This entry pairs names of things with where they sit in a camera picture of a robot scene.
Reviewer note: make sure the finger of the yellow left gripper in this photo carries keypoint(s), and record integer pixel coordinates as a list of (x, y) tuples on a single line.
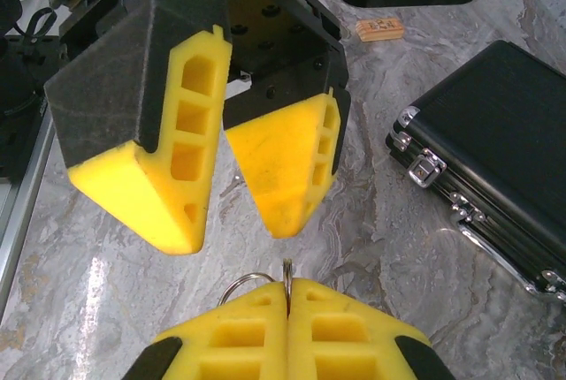
[(274, 163), (115, 101)]

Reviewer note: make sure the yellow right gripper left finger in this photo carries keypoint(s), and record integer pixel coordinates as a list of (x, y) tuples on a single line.
[(247, 353)]

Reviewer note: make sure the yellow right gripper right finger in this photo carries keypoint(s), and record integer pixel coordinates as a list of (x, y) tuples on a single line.
[(336, 353)]

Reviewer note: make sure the clear plastic bag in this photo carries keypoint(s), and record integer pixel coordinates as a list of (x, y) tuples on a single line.
[(287, 274)]

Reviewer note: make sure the small wooden block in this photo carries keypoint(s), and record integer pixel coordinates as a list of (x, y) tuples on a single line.
[(380, 30)]

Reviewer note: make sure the black case with metal latches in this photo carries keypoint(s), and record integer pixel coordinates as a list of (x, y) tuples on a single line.
[(495, 132)]

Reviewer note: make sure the aluminium mounting rail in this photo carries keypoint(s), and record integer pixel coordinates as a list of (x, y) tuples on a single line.
[(17, 203)]

